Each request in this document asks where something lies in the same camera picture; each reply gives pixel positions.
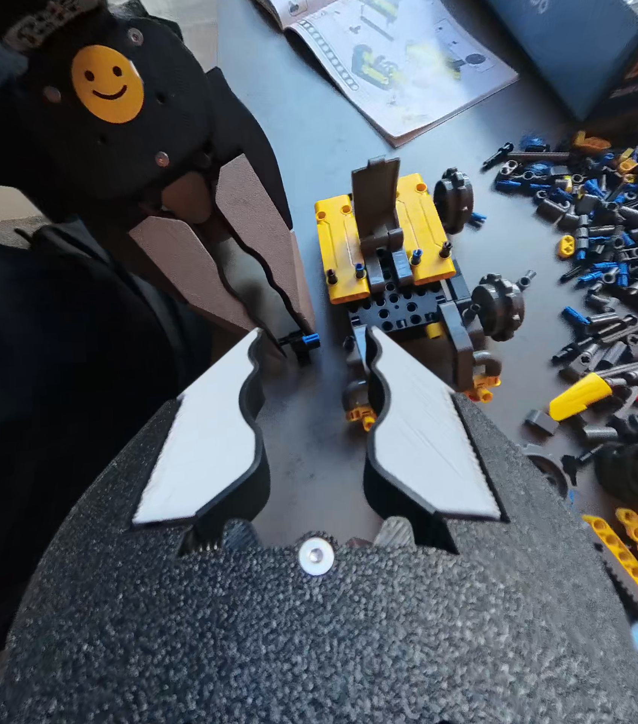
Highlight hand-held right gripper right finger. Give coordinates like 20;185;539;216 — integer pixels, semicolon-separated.
364;327;502;549

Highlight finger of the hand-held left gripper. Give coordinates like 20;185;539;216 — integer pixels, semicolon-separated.
129;215;264;336
214;154;317;338

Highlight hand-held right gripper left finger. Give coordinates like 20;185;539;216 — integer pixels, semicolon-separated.
132;328;272;544

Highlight yellow black toy vehicle model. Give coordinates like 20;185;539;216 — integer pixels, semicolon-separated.
314;157;527;432

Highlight black blue connector piece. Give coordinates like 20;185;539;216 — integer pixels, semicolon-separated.
278;331;321;364

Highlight grey wheel hub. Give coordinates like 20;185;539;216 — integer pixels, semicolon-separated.
523;444;572;500

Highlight grey desk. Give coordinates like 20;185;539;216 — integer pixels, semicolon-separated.
206;0;638;680

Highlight person's left hand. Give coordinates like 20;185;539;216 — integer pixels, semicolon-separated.
161;170;213;225

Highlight person's dark clothed legs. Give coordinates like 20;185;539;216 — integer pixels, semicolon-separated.
0;221;213;680

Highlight yellow wedge panel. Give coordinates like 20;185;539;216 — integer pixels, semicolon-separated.
548;373;614;423

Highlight instruction booklet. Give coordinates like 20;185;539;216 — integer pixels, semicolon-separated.
254;0;520;149

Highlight long black pin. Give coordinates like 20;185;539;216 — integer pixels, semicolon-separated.
480;143;515;171

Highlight pile of small building pieces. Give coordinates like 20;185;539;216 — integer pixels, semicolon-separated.
480;133;638;449

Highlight blue cardboard box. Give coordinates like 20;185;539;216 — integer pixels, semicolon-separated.
486;0;638;123

